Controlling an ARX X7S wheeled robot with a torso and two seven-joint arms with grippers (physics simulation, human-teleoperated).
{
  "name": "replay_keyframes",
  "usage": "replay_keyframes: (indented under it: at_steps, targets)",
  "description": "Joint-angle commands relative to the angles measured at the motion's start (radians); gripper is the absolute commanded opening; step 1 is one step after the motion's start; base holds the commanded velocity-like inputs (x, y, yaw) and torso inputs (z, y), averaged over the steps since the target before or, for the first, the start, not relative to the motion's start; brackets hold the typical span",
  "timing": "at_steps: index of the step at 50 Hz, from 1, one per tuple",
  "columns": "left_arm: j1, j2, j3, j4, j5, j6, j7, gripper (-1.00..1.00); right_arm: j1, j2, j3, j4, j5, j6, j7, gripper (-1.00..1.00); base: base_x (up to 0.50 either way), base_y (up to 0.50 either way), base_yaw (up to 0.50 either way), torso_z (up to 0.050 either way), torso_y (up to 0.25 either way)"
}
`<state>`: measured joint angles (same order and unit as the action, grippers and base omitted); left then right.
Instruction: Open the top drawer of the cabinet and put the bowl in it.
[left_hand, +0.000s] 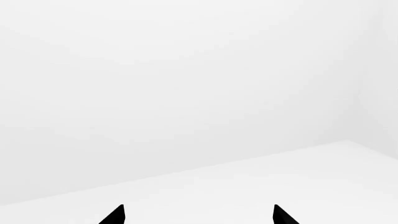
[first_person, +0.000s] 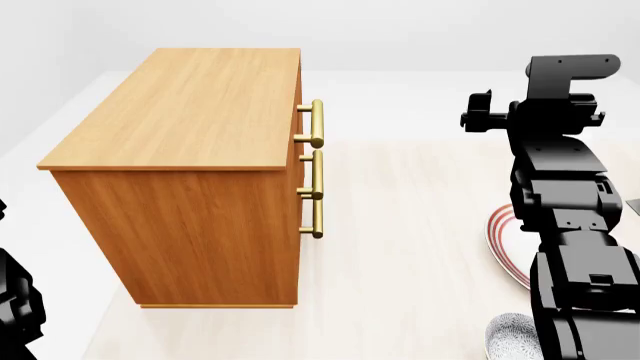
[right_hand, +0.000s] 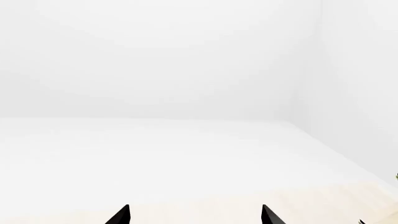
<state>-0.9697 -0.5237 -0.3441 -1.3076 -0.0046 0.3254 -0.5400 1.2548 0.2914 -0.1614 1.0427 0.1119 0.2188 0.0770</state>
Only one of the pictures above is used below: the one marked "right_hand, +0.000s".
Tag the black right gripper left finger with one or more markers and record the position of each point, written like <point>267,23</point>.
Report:
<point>121,216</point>

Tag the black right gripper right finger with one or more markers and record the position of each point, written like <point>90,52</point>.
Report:
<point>269,217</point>

